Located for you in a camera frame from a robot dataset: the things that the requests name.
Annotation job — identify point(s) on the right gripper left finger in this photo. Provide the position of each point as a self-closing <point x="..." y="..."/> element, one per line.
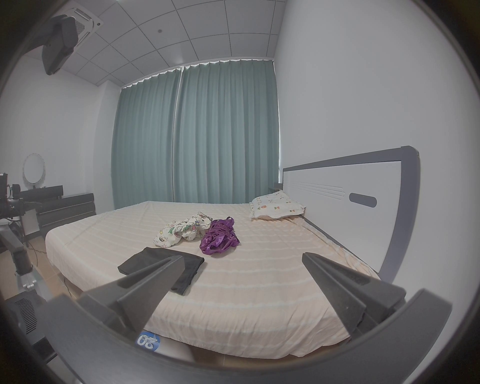
<point x="146" y="296"/>

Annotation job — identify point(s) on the bed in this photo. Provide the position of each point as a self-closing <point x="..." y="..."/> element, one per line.
<point x="262" y="281"/>

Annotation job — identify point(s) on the white printed pillow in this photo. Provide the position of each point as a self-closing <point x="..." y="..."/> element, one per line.
<point x="277" y="206"/>

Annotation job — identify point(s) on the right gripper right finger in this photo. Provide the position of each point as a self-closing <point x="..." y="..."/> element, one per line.
<point x="345" y="296"/>

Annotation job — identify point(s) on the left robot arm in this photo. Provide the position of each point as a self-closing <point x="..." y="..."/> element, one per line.
<point x="17" y="247"/>

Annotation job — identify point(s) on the white printed pyjama top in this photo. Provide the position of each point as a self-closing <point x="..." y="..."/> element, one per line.
<point x="176" y="230"/>

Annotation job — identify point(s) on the black T-shirt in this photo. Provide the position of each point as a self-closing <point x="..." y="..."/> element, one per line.
<point x="187" y="268"/>

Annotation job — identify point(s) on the black chest of drawers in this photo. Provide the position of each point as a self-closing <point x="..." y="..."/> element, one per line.
<point x="71" y="208"/>

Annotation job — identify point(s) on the round white mirror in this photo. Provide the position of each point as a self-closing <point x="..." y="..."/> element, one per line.
<point x="33" y="170"/>

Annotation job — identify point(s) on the grey bedside table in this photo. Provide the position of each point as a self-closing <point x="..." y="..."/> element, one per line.
<point x="276" y="186"/>

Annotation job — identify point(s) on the purple garment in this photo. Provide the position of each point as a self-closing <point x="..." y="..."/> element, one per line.
<point x="219" y="238"/>

